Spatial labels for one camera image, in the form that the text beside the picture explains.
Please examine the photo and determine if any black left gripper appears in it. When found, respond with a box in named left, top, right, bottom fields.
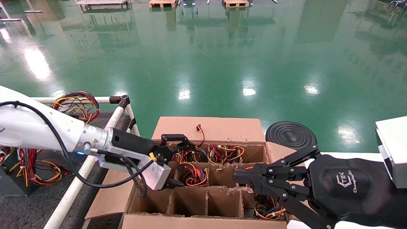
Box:
left=111, top=127, right=198, bottom=191

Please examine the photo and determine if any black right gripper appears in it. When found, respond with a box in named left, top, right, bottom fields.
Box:
left=233, top=145, right=393, bottom=229

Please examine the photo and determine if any power supply with vent grille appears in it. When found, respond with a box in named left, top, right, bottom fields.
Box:
left=176, top=162, right=210, bottom=187

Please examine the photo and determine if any partitioned brown cardboard box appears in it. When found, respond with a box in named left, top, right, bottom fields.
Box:
left=84, top=116, right=306, bottom=229

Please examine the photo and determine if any black ribbed round disc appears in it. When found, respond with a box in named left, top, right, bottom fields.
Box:
left=266, top=121, right=318, bottom=151

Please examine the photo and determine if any short white pipe leg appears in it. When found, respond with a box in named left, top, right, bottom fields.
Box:
left=125, top=104, right=142, bottom=137

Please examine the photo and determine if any black pipe corner connector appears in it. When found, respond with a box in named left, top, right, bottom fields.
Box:
left=109, top=95, right=131, bottom=110

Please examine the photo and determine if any silver power supply, red bundle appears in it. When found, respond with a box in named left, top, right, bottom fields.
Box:
left=18, top=147, right=71, bottom=187

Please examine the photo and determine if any wooden pallet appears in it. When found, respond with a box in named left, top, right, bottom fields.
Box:
left=148, top=0, right=177, bottom=8
left=223, top=0, right=250, bottom=8

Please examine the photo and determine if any low grey platform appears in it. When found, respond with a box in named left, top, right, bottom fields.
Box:
left=76, top=0, right=131, bottom=9

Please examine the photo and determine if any metal cart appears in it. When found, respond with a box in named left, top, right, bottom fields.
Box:
left=387, top=0, right=407, bottom=10

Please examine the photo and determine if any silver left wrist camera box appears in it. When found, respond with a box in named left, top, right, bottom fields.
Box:
left=98, top=145, right=173, bottom=191

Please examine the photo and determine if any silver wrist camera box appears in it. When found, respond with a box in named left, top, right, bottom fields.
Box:
left=375, top=116, right=407, bottom=189
left=98, top=145, right=173, bottom=191

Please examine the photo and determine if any long white frame pipe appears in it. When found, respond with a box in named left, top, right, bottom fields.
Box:
left=43, top=107, right=125, bottom=229
left=31, top=97, right=112, bottom=105

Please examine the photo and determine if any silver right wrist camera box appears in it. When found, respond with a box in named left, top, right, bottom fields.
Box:
left=375, top=116, right=407, bottom=189

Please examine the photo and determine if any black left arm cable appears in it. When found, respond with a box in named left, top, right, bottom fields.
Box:
left=0, top=101, right=154, bottom=197

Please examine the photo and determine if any silver power supply, wire loop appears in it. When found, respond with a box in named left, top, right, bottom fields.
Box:
left=51, top=90, right=100, bottom=124

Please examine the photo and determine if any grey power supply with wires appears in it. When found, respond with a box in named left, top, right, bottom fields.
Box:
left=0, top=146, right=16, bottom=163

